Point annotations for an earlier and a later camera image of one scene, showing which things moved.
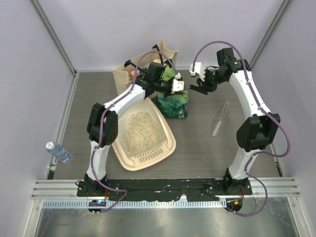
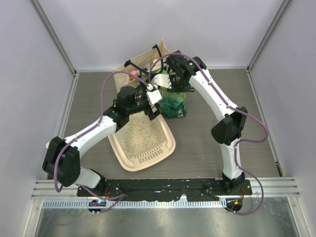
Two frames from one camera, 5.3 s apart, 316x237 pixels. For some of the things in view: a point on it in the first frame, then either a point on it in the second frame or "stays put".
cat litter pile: x=140 y=132 stays put
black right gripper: x=207 y=87 → x=185 y=89
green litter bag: x=174 y=104 stays put
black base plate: x=164 y=189 stays put
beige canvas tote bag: x=125 y=76 stays put
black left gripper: x=170 y=81 → x=152 y=115
